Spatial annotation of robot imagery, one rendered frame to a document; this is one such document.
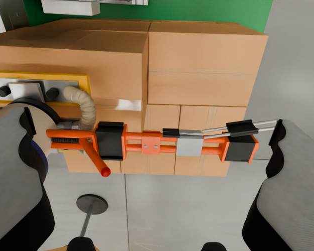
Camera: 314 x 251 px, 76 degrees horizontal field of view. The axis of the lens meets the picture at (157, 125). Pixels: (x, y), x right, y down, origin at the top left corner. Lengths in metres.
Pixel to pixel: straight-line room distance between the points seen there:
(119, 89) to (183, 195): 2.08
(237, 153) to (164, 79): 0.69
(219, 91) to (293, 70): 0.92
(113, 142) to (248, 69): 0.89
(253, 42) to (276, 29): 0.66
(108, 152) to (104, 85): 0.28
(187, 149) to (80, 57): 0.46
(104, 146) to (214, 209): 2.50
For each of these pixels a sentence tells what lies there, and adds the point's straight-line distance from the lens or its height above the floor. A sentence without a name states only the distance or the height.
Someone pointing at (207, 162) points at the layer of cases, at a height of 0.54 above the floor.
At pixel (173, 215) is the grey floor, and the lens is 2.99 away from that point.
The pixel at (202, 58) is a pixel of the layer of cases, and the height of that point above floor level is 0.54.
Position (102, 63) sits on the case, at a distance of 0.73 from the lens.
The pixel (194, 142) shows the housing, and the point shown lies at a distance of 0.55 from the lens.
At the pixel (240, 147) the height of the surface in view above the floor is 1.21.
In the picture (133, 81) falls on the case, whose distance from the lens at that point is 0.73.
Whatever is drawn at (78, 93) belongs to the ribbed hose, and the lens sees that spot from 0.59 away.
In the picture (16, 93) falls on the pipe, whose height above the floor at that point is 1.10.
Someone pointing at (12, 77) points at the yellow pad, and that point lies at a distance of 0.72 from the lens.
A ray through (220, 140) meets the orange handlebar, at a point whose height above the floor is 1.19.
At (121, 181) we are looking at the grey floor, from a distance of 2.50.
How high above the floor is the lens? 1.62
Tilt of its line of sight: 57 degrees down
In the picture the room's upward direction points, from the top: 178 degrees counter-clockwise
